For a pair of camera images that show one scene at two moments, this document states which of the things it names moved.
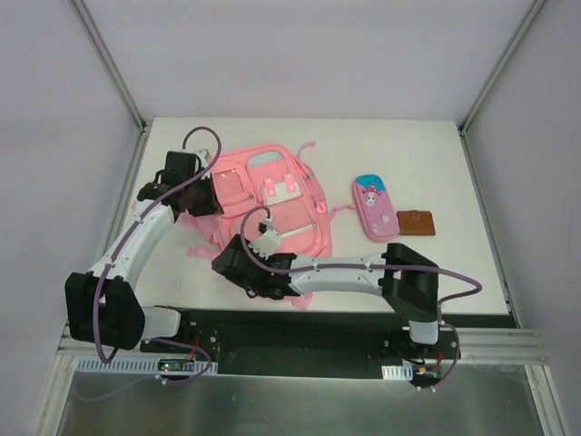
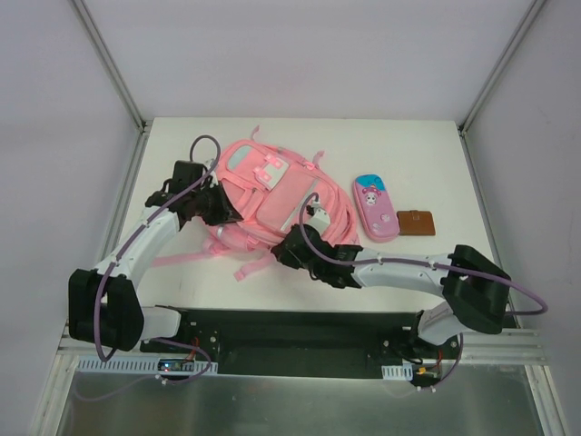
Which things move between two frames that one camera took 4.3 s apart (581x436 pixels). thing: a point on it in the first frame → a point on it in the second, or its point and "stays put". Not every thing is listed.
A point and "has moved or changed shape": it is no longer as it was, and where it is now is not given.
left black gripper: [207, 200] → [222, 209]
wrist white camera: [204, 157] → [212, 163]
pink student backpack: [270, 185] has moved or changed shape
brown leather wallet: [414, 222] stays put
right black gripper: [233, 262] → [287, 248]
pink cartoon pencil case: [378, 215] stays put
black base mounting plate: [305, 342] stays put
